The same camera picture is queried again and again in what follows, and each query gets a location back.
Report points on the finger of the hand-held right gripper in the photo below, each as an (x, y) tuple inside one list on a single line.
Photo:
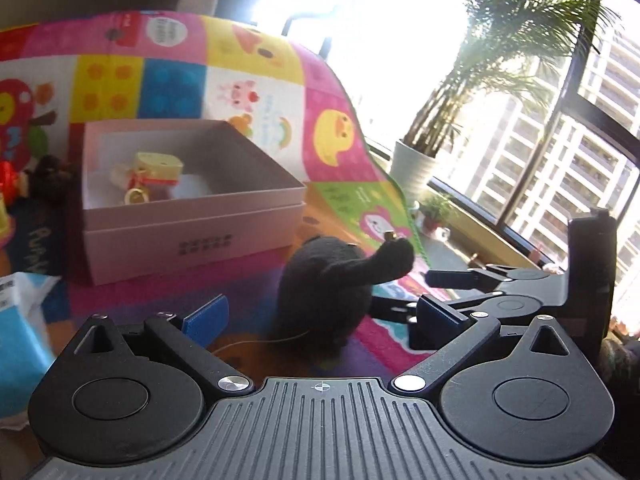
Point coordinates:
[(395, 309), (455, 279)]

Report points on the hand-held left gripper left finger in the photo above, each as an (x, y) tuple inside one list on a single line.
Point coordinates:
[(205, 320)]

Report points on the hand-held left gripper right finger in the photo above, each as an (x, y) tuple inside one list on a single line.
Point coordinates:
[(442, 322)]

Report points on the black plush toy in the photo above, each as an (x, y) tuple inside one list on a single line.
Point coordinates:
[(320, 285)]

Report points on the pink cardboard box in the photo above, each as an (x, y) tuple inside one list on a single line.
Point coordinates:
[(190, 240)]

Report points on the blue white tissue pack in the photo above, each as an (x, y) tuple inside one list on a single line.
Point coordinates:
[(20, 340)]

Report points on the wooden window sill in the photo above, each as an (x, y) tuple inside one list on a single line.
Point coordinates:
[(480, 230)]

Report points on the small potted plant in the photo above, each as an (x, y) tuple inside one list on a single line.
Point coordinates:
[(435, 210)]

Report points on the apartment buildings outside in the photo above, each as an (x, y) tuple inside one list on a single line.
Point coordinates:
[(550, 170)]

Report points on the potted palm white pot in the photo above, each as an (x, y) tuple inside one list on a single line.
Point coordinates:
[(410, 170)]

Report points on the colourful cartoon play mat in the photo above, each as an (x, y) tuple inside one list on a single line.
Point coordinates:
[(330, 135)]

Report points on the dark brown fuzzy toy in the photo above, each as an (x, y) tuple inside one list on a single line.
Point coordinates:
[(50, 177)]

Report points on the red plastic toy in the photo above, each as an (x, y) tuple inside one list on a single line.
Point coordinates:
[(9, 177)]

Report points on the black window frame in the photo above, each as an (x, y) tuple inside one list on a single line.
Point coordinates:
[(595, 110)]

